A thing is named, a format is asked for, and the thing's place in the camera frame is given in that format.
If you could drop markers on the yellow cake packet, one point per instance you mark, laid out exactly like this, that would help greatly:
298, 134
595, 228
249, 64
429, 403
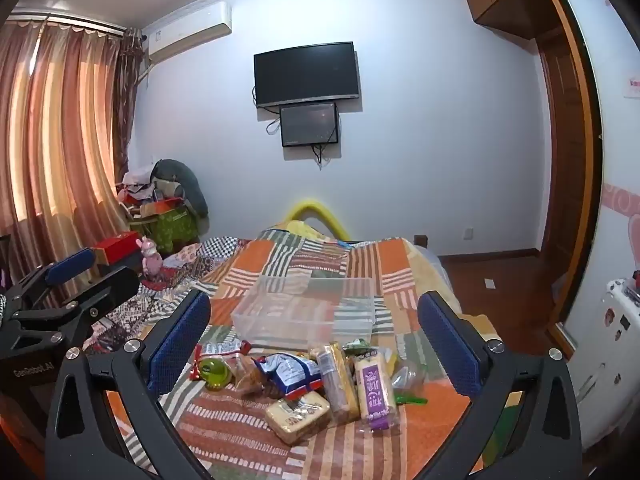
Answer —
297, 415

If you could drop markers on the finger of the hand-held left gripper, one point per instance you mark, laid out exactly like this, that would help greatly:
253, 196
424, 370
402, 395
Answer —
107, 284
70, 262

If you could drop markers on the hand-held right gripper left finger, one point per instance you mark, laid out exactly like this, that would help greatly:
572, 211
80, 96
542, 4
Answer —
180, 345

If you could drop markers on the clear pastry packet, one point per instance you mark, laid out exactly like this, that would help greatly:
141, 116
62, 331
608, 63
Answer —
247, 375

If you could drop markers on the clear plastic container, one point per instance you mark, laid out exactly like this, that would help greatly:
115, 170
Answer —
300, 310

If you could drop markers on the green cardboard box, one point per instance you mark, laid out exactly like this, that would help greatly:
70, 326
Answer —
167, 230

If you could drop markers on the pink plush toy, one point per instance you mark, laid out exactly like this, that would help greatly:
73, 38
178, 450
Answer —
151, 257

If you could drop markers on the white sliding door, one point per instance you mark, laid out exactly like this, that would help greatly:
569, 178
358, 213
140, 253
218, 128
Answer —
617, 135

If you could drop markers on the small black monitor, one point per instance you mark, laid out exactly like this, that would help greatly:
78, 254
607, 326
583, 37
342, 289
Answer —
309, 125

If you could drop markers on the white wall outlet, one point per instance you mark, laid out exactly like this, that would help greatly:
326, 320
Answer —
468, 233

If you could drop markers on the white air conditioner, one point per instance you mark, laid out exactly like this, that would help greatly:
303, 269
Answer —
192, 30

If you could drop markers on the white red candy packet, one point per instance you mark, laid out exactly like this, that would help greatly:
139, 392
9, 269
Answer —
222, 349

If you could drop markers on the red box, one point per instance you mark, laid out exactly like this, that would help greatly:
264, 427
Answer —
117, 248

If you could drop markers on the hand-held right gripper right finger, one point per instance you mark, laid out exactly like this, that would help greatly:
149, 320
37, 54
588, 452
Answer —
450, 350

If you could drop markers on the green pea packet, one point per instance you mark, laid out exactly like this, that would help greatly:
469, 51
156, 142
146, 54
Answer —
357, 345

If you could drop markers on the purple label cake packet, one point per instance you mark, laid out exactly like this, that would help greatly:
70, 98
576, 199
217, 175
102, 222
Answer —
374, 390

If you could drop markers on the dark red patterned curtain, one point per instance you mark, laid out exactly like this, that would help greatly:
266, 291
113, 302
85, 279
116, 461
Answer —
129, 100

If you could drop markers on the pile of clothes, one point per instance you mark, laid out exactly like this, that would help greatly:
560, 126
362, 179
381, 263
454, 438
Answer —
170, 180

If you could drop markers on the white paper scrap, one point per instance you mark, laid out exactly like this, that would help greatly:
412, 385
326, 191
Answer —
490, 284

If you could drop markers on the white appliance with stickers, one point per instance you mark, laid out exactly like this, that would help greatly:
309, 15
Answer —
605, 350

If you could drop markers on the checkered cloth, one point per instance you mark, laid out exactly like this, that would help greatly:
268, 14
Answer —
210, 255

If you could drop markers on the black wall television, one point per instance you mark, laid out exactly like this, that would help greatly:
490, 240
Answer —
306, 74

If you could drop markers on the yellow wafer packet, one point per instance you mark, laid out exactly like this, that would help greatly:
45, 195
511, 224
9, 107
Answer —
337, 380

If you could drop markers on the green round snack packet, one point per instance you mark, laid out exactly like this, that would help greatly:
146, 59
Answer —
215, 371

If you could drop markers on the brown wooden wardrobe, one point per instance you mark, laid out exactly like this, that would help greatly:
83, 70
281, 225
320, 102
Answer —
565, 135

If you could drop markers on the blue white snack packet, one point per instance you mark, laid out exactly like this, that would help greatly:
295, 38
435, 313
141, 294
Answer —
290, 372

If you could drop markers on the orange striped curtain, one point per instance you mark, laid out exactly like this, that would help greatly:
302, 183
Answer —
60, 135

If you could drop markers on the patchwork striped blanket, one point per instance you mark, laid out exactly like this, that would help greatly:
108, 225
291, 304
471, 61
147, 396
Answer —
320, 260

